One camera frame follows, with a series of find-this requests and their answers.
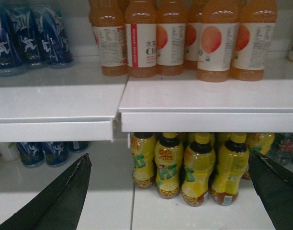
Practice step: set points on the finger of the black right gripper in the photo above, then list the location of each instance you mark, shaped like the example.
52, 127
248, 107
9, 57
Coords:
273, 183

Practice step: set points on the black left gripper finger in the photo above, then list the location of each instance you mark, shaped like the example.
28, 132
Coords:
59, 205

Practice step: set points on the lemon tea bottle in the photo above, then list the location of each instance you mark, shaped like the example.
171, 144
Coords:
169, 153
231, 164
198, 163
142, 150

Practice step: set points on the left white upper shelf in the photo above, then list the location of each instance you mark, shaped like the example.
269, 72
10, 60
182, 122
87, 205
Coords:
74, 104

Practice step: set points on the white shelf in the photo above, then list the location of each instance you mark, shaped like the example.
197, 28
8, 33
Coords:
185, 104
74, 104

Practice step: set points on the right white upper shelf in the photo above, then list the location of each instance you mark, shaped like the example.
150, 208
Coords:
185, 104

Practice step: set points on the lower blue bottle right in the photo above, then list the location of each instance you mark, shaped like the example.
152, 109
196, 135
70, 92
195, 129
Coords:
55, 153

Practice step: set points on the lower blue bottle left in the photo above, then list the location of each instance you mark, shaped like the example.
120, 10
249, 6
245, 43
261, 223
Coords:
31, 154

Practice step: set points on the lemon tea bottle far left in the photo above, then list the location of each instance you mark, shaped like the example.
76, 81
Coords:
142, 150

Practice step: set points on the blue drink bottle right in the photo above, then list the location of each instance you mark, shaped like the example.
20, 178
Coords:
53, 35

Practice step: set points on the blue drink bottle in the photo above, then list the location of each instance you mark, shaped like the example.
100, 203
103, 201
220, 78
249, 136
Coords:
53, 35
11, 61
27, 34

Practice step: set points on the blue drink bottle left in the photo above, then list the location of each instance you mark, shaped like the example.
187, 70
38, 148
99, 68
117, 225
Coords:
11, 61

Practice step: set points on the right peach juice bottle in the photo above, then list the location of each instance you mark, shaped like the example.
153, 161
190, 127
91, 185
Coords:
256, 28

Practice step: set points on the peach juice bottle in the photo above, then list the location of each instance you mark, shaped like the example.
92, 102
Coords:
218, 35
171, 23
256, 28
108, 26

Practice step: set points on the front peach juice bottle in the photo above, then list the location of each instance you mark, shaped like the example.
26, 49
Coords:
218, 35

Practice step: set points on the blue drink bottle middle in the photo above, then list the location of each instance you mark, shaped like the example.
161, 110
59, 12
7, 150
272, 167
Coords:
27, 34

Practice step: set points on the left peach juice bottle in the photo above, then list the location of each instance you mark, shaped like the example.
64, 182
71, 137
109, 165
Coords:
108, 26

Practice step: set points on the middle peach juice bottle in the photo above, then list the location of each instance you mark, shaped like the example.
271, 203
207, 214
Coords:
171, 23

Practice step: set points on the peach juice bottle text label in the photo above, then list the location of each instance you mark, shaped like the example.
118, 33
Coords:
141, 37

